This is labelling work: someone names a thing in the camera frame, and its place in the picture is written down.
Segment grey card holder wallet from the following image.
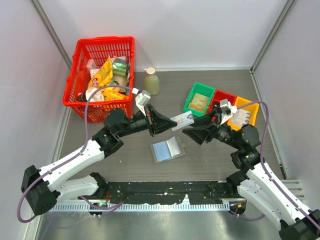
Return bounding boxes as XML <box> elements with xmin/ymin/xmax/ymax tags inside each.
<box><xmin>150</xmin><ymin>136</ymin><xmax>186</xmax><ymax>164</ymax></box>

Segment yellow plastic bin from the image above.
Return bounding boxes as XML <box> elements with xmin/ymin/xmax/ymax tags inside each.
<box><xmin>227</xmin><ymin>103</ymin><xmax>260</xmax><ymax>131</ymax></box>

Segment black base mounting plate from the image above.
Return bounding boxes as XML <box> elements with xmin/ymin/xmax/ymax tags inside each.
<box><xmin>84</xmin><ymin>181</ymin><xmax>241</xmax><ymax>205</ymax></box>

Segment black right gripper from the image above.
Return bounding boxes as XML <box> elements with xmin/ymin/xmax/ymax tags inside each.
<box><xmin>183</xmin><ymin>108</ymin><xmax>243</xmax><ymax>150</ymax></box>

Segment red plastic bin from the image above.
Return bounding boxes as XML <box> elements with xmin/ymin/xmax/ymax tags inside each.
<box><xmin>206</xmin><ymin>89</ymin><xmax>237</xmax><ymax>114</ymax></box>

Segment white slotted cable duct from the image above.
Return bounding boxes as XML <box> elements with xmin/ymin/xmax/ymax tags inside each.
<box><xmin>50</xmin><ymin>201</ymin><xmax>230</xmax><ymax>213</ymax></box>

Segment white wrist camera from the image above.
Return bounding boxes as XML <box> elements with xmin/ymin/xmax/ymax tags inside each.
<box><xmin>132</xmin><ymin>88</ymin><xmax>151</xmax><ymax>117</ymax></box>
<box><xmin>220</xmin><ymin>99</ymin><xmax>238</xmax><ymax>125</ymax></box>

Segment purple cable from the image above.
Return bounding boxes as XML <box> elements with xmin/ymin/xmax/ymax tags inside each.
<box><xmin>228</xmin><ymin>100</ymin><xmax>320</xmax><ymax>231</ymax></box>
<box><xmin>16</xmin><ymin>85</ymin><xmax>139</xmax><ymax>223</ymax></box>

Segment red plastic shopping basket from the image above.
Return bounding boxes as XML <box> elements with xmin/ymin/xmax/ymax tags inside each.
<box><xmin>62</xmin><ymin>36</ymin><xmax>135</xmax><ymax>123</ymax></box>

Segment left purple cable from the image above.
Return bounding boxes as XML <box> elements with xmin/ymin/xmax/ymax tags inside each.
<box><xmin>16</xmin><ymin>85</ymin><xmax>139</xmax><ymax>223</ymax></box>

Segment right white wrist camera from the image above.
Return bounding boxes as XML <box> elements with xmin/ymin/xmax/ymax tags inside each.
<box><xmin>220</xmin><ymin>99</ymin><xmax>238</xmax><ymax>125</ymax></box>

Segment cards in green bin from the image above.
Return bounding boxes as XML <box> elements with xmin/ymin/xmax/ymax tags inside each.
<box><xmin>188</xmin><ymin>93</ymin><xmax>209</xmax><ymax>113</ymax></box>

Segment white paper roll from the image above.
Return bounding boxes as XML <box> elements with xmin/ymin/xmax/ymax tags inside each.
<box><xmin>85</xmin><ymin>87</ymin><xmax>105</xmax><ymax>102</ymax></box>

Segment green plastic bin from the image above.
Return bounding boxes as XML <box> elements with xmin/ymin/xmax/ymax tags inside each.
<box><xmin>183</xmin><ymin>82</ymin><xmax>216</xmax><ymax>117</ymax></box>

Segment cards in yellow bin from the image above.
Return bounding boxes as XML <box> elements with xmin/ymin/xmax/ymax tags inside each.
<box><xmin>230</xmin><ymin>109</ymin><xmax>251</xmax><ymax>127</ymax></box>

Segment green snack packet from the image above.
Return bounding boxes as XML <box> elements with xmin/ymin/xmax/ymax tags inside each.
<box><xmin>111</xmin><ymin>56</ymin><xmax>129</xmax><ymax>76</ymax></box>

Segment yellow snack bag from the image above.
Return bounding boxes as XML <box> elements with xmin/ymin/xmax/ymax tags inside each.
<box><xmin>87</xmin><ymin>57</ymin><xmax>129</xmax><ymax>102</ymax></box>

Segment green soap dispenser bottle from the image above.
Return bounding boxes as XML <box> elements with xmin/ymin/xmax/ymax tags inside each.
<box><xmin>143</xmin><ymin>67</ymin><xmax>160</xmax><ymax>96</ymax></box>

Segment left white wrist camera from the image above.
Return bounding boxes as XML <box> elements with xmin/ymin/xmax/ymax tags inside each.
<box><xmin>132</xmin><ymin>88</ymin><xmax>151</xmax><ymax>117</ymax></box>

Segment aluminium frame rail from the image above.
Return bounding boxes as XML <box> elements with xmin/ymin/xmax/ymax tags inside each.
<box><xmin>282</xmin><ymin>179</ymin><xmax>305</xmax><ymax>202</ymax></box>

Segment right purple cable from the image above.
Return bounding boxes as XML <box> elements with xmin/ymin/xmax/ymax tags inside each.
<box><xmin>228</xmin><ymin>100</ymin><xmax>320</xmax><ymax>231</ymax></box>

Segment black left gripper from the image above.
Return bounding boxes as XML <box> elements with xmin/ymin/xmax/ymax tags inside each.
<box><xmin>117</xmin><ymin>103</ymin><xmax>177</xmax><ymax>138</ymax></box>

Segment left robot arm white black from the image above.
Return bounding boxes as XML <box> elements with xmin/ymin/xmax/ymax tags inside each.
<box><xmin>18</xmin><ymin>104</ymin><xmax>177</xmax><ymax>216</ymax></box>

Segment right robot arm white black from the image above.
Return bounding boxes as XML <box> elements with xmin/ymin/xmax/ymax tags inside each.
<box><xmin>182</xmin><ymin>113</ymin><xmax>320</xmax><ymax>240</ymax></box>

